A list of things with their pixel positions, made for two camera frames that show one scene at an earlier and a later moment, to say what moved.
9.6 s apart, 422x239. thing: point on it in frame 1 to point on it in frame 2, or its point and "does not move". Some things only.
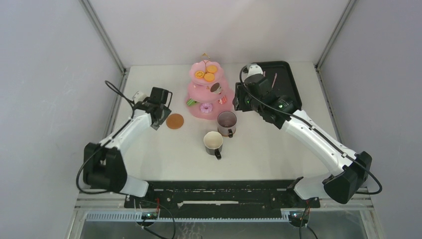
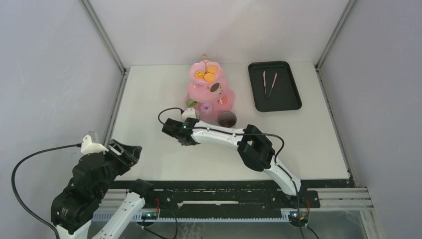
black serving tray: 279,78 does not move
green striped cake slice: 190,102 does not move
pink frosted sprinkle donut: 206,108 does not move
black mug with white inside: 213,142 to 197,114
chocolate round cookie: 215,88 does not move
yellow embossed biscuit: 209,77 does not move
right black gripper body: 243,101 to 189,143
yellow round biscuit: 212,68 does not move
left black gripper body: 166,112 to 117,163
